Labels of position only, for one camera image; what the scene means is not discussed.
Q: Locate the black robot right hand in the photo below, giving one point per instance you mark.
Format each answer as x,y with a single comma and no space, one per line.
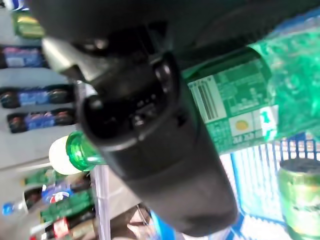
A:
162,162

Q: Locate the green plastic soda bottle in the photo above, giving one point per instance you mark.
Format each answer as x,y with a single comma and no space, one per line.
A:
237,100
67,210
45,176

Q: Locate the blue plastic shopping basket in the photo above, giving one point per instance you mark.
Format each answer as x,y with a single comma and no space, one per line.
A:
292,147

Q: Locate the green drink can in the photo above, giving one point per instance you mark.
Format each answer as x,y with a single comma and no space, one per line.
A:
27,26

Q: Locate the black store shelf unit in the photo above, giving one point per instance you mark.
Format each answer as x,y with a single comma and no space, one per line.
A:
101,200

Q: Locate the cola bottle red label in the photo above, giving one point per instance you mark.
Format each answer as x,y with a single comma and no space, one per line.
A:
62,226

